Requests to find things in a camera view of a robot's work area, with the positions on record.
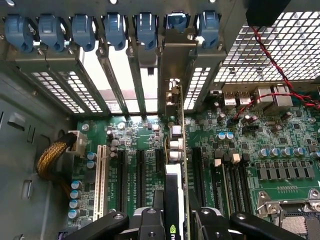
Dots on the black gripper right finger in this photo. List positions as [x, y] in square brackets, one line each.
[207, 225]

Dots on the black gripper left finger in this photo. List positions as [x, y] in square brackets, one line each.
[150, 225]

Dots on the black RAM slot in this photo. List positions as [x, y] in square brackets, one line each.
[246, 190]
[237, 190]
[229, 190]

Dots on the short black expansion slot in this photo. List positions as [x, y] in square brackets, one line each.
[159, 160]

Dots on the white expansion slot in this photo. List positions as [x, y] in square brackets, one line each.
[100, 180]

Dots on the CPU socket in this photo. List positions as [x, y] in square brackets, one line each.
[295, 225]

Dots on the green motherboard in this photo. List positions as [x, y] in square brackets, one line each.
[200, 130]

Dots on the perforated metal slot cover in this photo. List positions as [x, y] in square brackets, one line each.
[62, 62]
[27, 65]
[197, 85]

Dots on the blue card retention clip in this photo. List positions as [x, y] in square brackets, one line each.
[176, 21]
[115, 30]
[18, 32]
[83, 31]
[208, 27]
[146, 30]
[51, 31]

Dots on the grey metal PC case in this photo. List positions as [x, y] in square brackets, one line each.
[235, 30]

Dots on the black intrusion switch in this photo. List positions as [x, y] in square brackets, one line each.
[265, 12]

